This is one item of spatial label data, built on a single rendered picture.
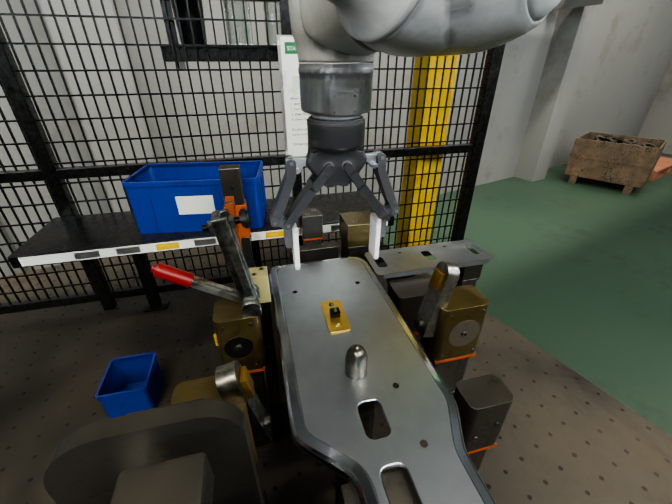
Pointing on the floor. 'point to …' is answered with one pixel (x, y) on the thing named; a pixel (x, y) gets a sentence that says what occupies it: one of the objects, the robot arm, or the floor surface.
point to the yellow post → (425, 141)
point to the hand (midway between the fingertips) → (336, 252)
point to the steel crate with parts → (614, 159)
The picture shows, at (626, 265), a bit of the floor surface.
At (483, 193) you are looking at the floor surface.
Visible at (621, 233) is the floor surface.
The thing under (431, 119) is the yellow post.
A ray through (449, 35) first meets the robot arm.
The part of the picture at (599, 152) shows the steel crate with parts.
